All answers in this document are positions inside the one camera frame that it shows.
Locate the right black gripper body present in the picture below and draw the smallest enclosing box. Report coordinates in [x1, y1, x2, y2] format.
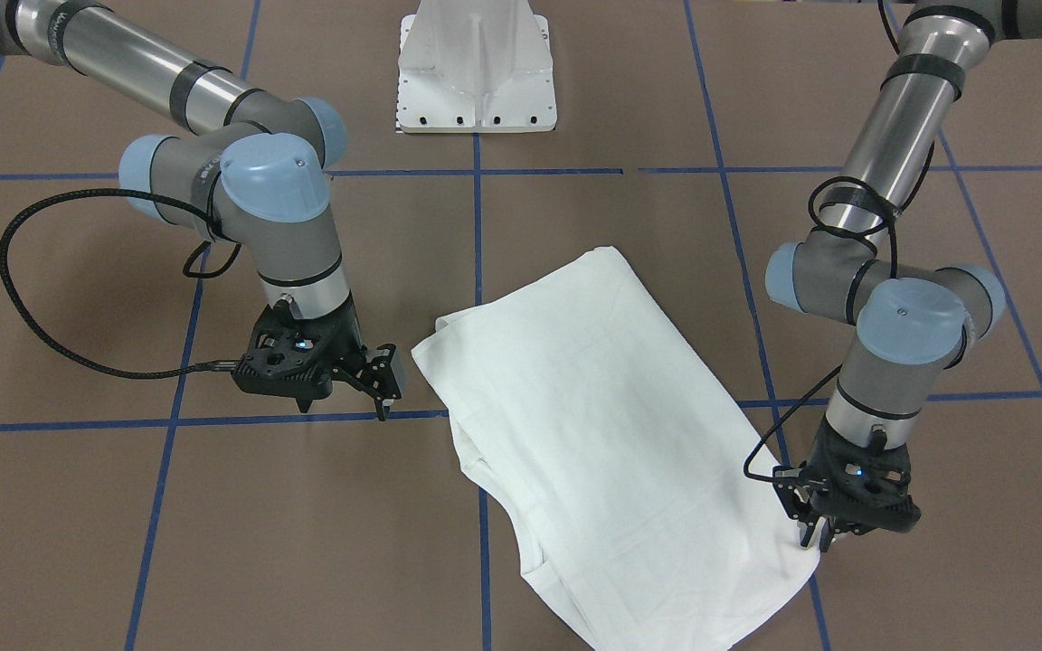
[232, 300, 363, 414]

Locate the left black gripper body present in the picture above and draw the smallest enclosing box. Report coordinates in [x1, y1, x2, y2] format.
[807, 420, 922, 535]

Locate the white printed t-shirt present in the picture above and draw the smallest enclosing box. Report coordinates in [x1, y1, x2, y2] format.
[411, 247, 819, 650]

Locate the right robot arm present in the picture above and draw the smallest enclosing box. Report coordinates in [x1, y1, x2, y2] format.
[0, 1, 405, 420]

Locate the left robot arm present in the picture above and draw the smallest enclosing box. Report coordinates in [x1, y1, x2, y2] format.
[765, 1, 1042, 551]

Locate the black cable on table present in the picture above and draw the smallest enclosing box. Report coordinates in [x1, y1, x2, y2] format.
[0, 187, 242, 379]

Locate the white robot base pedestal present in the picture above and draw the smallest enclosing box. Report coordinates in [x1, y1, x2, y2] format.
[394, 1, 559, 135]

